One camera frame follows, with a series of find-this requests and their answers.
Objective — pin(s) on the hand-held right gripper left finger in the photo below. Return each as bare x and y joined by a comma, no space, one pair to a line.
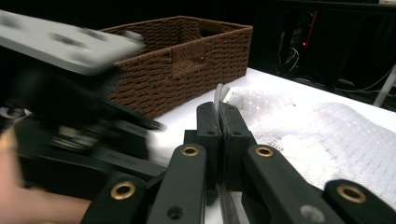
208,130

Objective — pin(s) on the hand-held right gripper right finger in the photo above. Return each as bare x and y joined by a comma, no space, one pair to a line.
235,133

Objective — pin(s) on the white mesh laundry bag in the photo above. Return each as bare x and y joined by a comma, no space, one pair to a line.
327,140

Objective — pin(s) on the brown woven basket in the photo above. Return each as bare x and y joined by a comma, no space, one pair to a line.
186,68

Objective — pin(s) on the dark equipment rack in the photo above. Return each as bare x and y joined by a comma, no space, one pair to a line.
299,40

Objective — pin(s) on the white stand leg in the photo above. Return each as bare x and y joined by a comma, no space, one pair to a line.
385,87

